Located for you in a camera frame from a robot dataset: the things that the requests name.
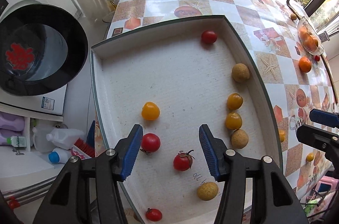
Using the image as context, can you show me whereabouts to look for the tan longan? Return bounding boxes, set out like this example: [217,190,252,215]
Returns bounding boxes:
[196,182,219,201]
[232,63,250,83]

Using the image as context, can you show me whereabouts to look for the yellow tomato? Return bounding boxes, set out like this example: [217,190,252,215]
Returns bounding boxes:
[279,129,286,142]
[141,101,160,121]
[226,93,243,111]

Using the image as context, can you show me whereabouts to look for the yellow tomato front edge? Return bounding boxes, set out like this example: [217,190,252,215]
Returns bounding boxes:
[306,152,314,162]

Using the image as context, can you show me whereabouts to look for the red cherry tomato centre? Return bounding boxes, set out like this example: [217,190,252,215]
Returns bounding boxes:
[140,133,161,154]

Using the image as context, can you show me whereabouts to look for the tan longan centre table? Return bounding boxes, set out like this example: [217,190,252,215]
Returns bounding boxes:
[231,129,249,149]

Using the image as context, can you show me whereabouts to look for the yellow tomato mid table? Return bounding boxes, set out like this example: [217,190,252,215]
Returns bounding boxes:
[225,112,242,131]

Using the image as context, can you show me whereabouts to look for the red cherry tomato with stem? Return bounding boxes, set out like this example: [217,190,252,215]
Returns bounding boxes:
[173,149,195,172]

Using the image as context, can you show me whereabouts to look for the yellow tomato by tray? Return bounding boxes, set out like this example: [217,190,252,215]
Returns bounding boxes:
[279,129,286,142]

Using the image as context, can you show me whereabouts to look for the yellow tomato beside orange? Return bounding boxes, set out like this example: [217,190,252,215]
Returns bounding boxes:
[141,101,160,121]

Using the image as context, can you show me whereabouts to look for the red brush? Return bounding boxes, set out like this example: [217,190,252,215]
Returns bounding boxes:
[71,138,95,160]

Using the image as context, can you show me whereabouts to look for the pink plastic stool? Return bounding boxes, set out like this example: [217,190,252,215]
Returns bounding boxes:
[306,176,338,200]

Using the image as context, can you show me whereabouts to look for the large orange on table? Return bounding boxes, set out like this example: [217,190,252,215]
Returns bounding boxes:
[298,56,312,73]

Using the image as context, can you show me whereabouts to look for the white plastic bottle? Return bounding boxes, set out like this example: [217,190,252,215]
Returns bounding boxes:
[46,128,86,150]

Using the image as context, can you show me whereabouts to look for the white bottle blue cap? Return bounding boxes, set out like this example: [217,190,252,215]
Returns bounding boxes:
[48,148,72,164]

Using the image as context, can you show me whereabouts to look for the red tomato front edge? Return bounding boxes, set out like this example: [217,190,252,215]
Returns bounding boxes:
[145,208,163,222]

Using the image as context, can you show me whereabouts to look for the oranges in bowl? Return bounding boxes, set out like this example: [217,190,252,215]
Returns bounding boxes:
[298,26,319,51]

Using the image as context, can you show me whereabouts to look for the white shallow box tray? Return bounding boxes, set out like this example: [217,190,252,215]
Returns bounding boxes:
[91,15,282,223]

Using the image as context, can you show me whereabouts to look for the glass fruit bowl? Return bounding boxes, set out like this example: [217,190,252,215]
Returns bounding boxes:
[297,17,325,55]

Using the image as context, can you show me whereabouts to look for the brown fruit by scratcher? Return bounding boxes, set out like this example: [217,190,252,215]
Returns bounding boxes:
[290,13,297,21]

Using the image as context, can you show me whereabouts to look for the red tomato by tray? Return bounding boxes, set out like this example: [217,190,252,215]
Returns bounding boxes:
[201,30,218,44]

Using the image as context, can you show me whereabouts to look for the purple detergent bottle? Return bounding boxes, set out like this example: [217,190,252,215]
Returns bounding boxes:
[0,112,25,145]

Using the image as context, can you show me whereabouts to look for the white washing machine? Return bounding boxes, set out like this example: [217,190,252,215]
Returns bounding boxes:
[1,0,88,116]

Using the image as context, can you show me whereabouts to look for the patterned tablecloth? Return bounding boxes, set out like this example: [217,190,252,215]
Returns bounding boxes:
[94,0,339,203]

